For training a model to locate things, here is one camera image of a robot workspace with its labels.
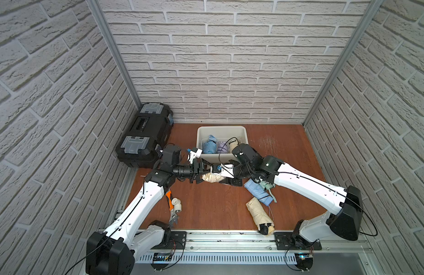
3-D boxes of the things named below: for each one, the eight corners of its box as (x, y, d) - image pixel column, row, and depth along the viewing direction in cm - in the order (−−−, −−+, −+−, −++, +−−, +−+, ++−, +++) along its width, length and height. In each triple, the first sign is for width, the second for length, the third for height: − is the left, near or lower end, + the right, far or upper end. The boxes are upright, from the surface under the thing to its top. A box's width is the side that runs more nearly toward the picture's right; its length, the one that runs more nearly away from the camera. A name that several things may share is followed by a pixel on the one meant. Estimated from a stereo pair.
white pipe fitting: (175, 213, 83) (174, 211, 80) (172, 201, 86) (170, 199, 84) (183, 210, 84) (182, 208, 81) (179, 198, 88) (178, 195, 85)
